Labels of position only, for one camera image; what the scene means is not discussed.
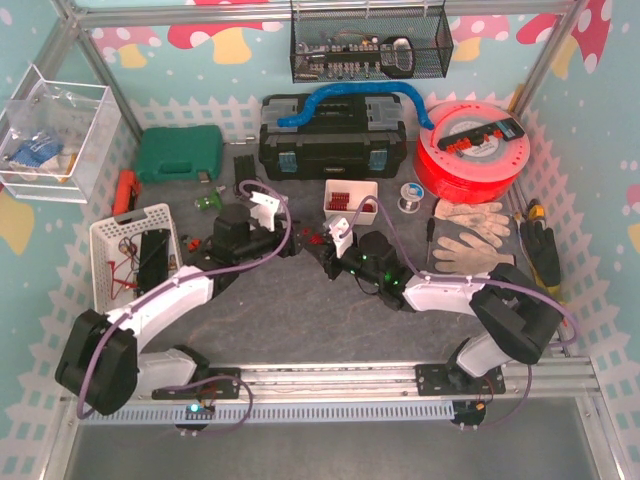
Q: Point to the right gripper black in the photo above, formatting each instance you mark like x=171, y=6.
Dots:
x=327, y=257

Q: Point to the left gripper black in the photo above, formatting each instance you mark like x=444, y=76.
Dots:
x=288, y=240

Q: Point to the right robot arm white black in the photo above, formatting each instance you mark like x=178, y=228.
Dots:
x=518, y=318

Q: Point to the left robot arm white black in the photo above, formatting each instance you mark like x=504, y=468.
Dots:
x=103, y=363

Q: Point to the red springs in tray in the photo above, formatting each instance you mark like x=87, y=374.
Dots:
x=338, y=201

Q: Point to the white rectangular parts tray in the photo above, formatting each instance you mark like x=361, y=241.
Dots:
x=358, y=191

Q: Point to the black battery holder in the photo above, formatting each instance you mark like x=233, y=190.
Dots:
x=244, y=169

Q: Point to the black small screwdriver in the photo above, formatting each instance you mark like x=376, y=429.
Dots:
x=429, y=236

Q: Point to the black plastic toolbox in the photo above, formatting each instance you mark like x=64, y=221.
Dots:
x=351, y=137

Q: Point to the green plastic tool case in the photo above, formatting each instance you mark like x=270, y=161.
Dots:
x=179, y=153

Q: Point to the black device in basket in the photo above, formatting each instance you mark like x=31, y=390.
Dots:
x=154, y=260

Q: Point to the lower beige work glove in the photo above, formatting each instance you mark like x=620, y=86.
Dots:
x=468, y=255

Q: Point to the beige work glove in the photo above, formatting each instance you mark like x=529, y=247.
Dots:
x=468, y=255
x=486, y=219

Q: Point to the upper beige work glove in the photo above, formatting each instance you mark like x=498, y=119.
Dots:
x=486, y=219

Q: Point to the white perforated plastic basket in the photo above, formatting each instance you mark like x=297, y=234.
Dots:
x=115, y=253

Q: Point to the red filament spool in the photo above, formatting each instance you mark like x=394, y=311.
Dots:
x=476, y=175

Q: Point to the black yellow rubber glove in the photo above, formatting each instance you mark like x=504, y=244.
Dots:
x=541, y=252

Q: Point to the black red terminal strip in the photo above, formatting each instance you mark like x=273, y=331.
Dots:
x=507, y=129

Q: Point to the blue white work glove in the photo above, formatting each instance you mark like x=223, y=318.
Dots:
x=37, y=150

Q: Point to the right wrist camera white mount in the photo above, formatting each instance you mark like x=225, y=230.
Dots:
x=341, y=233

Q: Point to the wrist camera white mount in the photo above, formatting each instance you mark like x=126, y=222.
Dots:
x=341, y=233
x=264, y=210

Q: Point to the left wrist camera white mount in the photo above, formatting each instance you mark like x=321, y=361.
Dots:
x=264, y=210

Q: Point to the red handled pliers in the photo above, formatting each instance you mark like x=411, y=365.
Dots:
x=191, y=244

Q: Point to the small solder wire spool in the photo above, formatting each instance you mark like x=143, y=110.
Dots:
x=411, y=195

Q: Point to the orange handled tool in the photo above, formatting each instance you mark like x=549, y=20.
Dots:
x=127, y=192

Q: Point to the white slotted cable duct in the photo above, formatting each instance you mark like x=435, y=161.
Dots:
x=267, y=413

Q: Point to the black wire mesh basket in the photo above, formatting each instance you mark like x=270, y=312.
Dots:
x=340, y=41

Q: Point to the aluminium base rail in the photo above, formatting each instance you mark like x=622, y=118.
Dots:
x=551, y=377

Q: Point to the clear acrylic wall box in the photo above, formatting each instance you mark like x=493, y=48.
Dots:
x=84, y=116

